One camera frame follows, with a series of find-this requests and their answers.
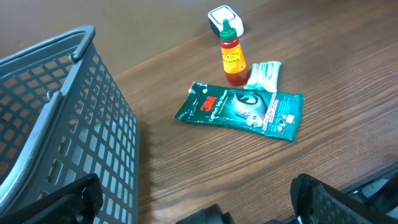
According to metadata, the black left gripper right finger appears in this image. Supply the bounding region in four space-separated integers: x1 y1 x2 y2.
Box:
290 174 397 224

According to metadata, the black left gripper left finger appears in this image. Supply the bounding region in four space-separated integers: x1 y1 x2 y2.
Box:
1 173 103 224

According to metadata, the green 3M gloves packet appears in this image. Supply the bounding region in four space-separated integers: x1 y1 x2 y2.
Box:
174 82 304 142

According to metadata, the white teal tissue packet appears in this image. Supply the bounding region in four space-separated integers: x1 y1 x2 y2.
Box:
244 61 282 93

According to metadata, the sriracha chilli sauce bottle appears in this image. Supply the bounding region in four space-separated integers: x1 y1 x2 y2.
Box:
220 19 249 86

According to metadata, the white barcode scanner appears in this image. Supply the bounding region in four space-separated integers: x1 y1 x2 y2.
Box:
208 5 244 37

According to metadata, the grey plastic mesh basket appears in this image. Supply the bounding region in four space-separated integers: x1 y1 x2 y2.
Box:
1 26 139 223

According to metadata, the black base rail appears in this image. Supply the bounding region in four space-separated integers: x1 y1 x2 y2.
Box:
342 162 397 219

